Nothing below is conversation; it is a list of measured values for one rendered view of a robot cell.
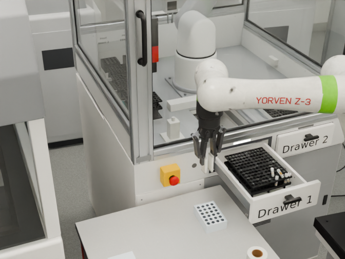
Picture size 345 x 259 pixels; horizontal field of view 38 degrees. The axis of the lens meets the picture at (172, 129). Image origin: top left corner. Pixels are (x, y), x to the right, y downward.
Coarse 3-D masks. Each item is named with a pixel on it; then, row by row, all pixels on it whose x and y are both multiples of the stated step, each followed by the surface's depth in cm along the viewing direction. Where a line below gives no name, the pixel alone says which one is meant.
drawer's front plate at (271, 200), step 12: (276, 192) 180; (288, 192) 181; (300, 192) 184; (312, 192) 187; (252, 204) 177; (264, 204) 179; (276, 204) 182; (300, 204) 187; (312, 204) 190; (252, 216) 180; (264, 216) 183
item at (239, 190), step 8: (248, 144) 213; (256, 144) 213; (264, 144) 213; (224, 152) 208; (232, 152) 210; (272, 152) 208; (216, 160) 204; (224, 160) 210; (280, 160) 204; (216, 168) 205; (224, 168) 198; (280, 168) 205; (288, 168) 199; (224, 176) 199; (232, 176) 194; (296, 176) 195; (232, 184) 194; (240, 184) 189; (296, 184) 196; (240, 192) 189; (248, 192) 195; (264, 192) 195; (240, 200) 190; (248, 200) 184; (248, 208) 184
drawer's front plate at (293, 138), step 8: (312, 128) 218; (320, 128) 219; (328, 128) 221; (280, 136) 212; (288, 136) 213; (296, 136) 215; (304, 136) 217; (320, 136) 221; (328, 136) 223; (280, 144) 214; (288, 144) 216; (296, 144) 218; (304, 144) 220; (312, 144) 222; (320, 144) 224; (328, 144) 226; (280, 152) 216; (288, 152) 218; (296, 152) 220
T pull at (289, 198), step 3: (288, 195) 181; (291, 195) 181; (285, 198) 181; (288, 198) 180; (291, 198) 180; (294, 198) 180; (297, 198) 180; (300, 198) 180; (285, 201) 178; (288, 201) 178; (291, 201) 179; (294, 201) 180; (297, 201) 180; (285, 204) 178; (288, 204) 179
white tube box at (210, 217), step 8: (200, 208) 193; (208, 208) 194; (216, 208) 193; (200, 216) 189; (208, 216) 190; (216, 216) 189; (208, 224) 187; (216, 224) 185; (224, 224) 187; (208, 232) 186
